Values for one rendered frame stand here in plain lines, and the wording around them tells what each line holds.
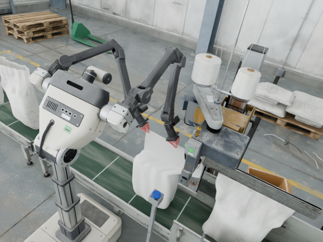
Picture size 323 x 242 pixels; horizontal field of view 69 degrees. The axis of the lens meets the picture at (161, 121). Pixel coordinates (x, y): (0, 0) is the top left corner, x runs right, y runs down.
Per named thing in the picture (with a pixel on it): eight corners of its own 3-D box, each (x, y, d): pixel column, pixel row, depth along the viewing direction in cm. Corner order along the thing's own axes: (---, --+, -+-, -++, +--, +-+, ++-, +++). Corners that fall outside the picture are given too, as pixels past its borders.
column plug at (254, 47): (246, 49, 146) (247, 47, 145) (251, 44, 155) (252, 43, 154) (265, 54, 142) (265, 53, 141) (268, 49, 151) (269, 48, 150)
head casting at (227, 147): (182, 168, 153) (191, 133, 135) (197, 148, 170) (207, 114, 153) (226, 191, 142) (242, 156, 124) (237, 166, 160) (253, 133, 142)
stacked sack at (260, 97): (251, 98, 415) (254, 90, 405) (263, 86, 460) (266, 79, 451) (275, 108, 397) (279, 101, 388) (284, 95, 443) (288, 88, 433)
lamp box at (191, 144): (184, 152, 139) (187, 141, 134) (187, 149, 142) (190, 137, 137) (195, 158, 136) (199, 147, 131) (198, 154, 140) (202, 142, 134)
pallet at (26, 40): (6, 34, 579) (4, 28, 570) (49, 26, 664) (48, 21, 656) (26, 44, 548) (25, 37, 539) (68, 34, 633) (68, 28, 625)
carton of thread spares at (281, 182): (239, 206, 261) (246, 192, 247) (242, 173, 302) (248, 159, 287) (288, 224, 251) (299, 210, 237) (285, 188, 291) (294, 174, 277)
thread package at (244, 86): (226, 94, 143) (234, 69, 133) (233, 86, 153) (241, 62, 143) (250, 103, 138) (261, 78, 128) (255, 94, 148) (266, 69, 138)
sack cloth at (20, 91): (6, 116, 277) (-13, 57, 234) (24, 109, 292) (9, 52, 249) (31, 133, 259) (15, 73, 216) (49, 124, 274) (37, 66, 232)
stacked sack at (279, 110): (244, 105, 416) (247, 98, 407) (250, 96, 447) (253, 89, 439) (283, 120, 392) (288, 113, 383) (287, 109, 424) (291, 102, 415)
